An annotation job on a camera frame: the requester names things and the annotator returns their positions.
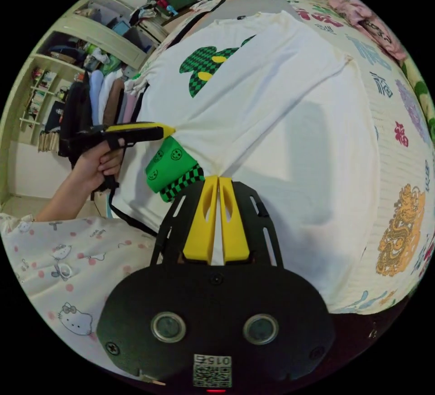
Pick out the person's left forearm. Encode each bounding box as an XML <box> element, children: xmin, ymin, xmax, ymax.
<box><xmin>34</xmin><ymin>169</ymin><xmax>94</xmax><ymax>223</ymax></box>

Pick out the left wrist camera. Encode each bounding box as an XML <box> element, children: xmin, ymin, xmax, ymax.
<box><xmin>60</xmin><ymin>79</ymin><xmax>92</xmax><ymax>158</ymax></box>

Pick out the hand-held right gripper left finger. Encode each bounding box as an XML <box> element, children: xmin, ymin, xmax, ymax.
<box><xmin>182</xmin><ymin>176</ymin><xmax>218</xmax><ymax>264</ymax></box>

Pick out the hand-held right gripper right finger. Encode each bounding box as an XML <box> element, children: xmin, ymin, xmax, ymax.
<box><xmin>219</xmin><ymin>176</ymin><xmax>250</xmax><ymax>263</ymax></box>

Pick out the person's body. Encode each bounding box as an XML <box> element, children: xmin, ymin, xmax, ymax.
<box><xmin>0</xmin><ymin>213</ymin><xmax>160</xmax><ymax>379</ymax></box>

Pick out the cream open shelf cupboard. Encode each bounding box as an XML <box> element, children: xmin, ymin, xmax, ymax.
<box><xmin>0</xmin><ymin>0</ymin><xmax>161</xmax><ymax>158</ymax></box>

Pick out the person's left hand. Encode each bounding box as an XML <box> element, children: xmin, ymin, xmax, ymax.
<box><xmin>72</xmin><ymin>145</ymin><xmax>125</xmax><ymax>196</ymax></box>

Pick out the white long sleeve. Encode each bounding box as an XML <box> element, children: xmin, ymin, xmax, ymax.
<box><xmin>110</xmin><ymin>10</ymin><xmax>381</xmax><ymax>311</ymax></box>

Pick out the pink printed cloth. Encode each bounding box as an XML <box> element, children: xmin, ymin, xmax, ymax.
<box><xmin>323</xmin><ymin>0</ymin><xmax>409</xmax><ymax>60</ymax></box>

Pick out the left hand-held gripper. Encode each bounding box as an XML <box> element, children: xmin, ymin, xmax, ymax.
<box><xmin>59</xmin><ymin>122</ymin><xmax>176</xmax><ymax>199</ymax></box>

